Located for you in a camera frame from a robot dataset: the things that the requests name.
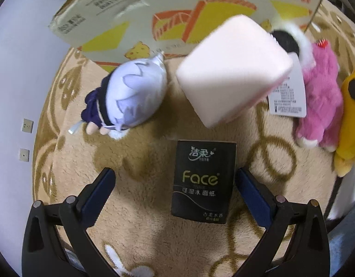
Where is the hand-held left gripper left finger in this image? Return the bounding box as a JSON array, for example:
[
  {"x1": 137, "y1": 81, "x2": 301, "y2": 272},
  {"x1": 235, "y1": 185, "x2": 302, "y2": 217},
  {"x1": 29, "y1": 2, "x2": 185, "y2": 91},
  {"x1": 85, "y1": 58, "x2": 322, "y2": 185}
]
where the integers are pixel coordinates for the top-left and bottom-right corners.
[{"x1": 21, "y1": 167, "x2": 117, "y2": 277}]

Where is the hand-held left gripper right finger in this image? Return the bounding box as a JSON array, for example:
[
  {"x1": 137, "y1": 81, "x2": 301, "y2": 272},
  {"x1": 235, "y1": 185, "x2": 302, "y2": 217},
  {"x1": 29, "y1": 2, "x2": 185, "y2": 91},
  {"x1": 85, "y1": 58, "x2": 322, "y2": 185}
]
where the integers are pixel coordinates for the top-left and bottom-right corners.
[{"x1": 235, "y1": 167, "x2": 332, "y2": 277}]

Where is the black tissue pack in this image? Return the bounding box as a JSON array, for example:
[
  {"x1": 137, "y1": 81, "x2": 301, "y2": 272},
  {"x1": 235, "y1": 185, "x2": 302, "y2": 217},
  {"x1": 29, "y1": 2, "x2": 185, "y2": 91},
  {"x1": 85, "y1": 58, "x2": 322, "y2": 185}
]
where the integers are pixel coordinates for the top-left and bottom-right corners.
[{"x1": 170, "y1": 140, "x2": 237, "y2": 225}]

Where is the purple-haired plush doll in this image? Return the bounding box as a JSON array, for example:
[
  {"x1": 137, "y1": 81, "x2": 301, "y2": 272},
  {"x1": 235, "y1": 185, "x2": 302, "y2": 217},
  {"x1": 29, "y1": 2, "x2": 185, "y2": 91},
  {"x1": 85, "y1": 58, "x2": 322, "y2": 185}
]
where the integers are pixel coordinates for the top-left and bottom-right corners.
[{"x1": 68, "y1": 51, "x2": 168, "y2": 141}]

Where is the yellow plush toy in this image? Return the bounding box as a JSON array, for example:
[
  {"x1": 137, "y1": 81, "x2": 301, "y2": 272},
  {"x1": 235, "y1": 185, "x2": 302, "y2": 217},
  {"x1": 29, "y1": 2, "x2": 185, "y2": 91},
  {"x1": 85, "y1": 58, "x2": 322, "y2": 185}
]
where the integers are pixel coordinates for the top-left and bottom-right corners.
[{"x1": 334, "y1": 63, "x2": 355, "y2": 178}]

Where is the pink plush bear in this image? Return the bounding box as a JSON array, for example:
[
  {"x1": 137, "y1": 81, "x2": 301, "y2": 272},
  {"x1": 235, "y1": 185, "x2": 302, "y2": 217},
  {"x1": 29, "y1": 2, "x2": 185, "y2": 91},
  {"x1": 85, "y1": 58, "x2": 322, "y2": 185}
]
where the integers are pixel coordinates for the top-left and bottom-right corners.
[{"x1": 294, "y1": 39, "x2": 344, "y2": 153}]

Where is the pink swirl roll plush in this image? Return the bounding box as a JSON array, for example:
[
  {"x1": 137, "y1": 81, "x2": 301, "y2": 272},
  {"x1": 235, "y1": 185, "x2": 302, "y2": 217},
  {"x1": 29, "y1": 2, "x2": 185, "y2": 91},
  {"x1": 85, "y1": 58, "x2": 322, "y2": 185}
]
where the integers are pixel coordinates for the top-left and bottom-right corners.
[{"x1": 176, "y1": 14, "x2": 307, "y2": 129}]

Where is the black and white plush toy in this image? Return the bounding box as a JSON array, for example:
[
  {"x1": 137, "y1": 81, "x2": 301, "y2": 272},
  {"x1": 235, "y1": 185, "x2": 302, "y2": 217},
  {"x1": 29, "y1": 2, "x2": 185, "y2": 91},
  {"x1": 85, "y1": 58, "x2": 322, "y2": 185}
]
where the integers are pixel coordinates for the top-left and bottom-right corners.
[{"x1": 264, "y1": 17, "x2": 315, "y2": 70}]

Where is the printed cardboard box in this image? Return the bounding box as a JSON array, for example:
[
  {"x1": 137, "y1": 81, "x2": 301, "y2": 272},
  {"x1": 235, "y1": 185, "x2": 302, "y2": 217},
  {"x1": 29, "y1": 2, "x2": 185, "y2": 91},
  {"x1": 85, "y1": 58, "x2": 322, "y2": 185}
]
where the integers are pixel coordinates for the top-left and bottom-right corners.
[{"x1": 48, "y1": 0, "x2": 328, "y2": 74}]

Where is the beige patterned blanket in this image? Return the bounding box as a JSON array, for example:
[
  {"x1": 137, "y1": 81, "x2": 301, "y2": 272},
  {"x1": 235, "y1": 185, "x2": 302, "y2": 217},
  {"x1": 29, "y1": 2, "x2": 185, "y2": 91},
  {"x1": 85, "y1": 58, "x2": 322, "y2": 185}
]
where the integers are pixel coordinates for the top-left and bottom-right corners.
[{"x1": 33, "y1": 0, "x2": 355, "y2": 277}]

